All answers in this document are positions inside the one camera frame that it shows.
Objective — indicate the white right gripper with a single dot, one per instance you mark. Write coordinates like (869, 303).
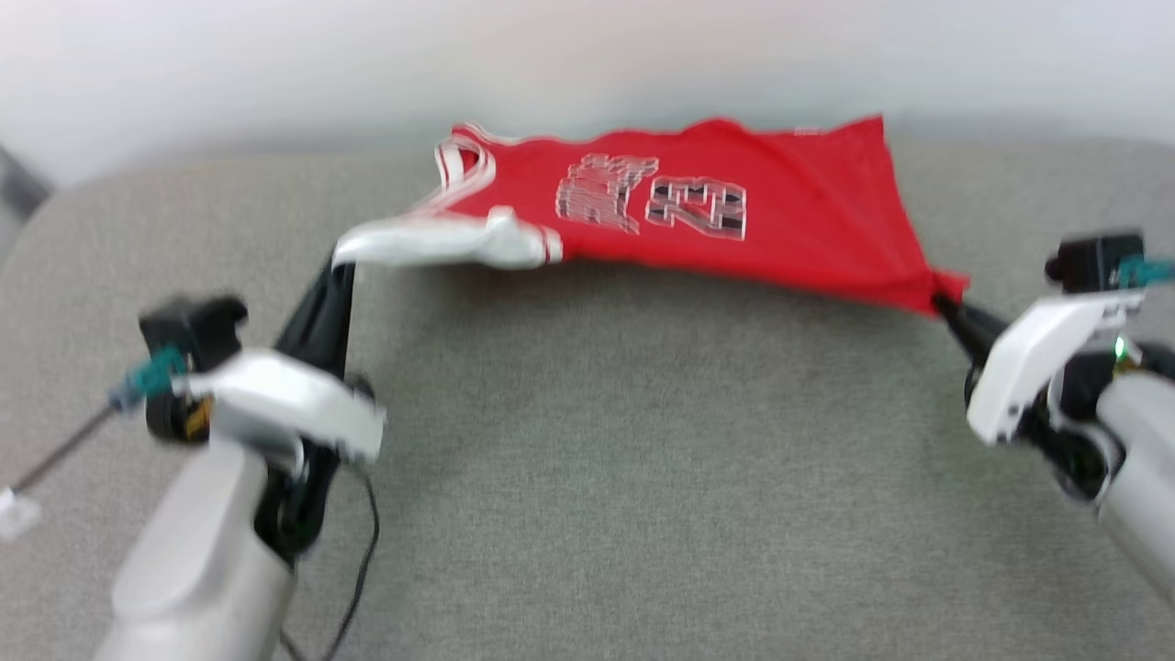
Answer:
(1028, 367)

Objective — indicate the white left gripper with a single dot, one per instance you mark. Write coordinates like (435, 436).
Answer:
(294, 404)

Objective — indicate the red basketball jersey white trim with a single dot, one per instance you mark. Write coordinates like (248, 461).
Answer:
(698, 202)

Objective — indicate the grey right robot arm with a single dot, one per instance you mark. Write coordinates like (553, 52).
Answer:
(1138, 459)

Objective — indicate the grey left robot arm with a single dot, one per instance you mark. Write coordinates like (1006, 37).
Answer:
(193, 560)

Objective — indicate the grey fabric sofa seat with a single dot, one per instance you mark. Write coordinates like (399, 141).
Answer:
(643, 459)

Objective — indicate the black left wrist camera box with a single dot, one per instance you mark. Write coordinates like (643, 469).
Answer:
(188, 349)

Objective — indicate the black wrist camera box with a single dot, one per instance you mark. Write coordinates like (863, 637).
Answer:
(1097, 259)
(188, 349)

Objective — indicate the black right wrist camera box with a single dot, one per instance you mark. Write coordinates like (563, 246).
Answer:
(1097, 259)

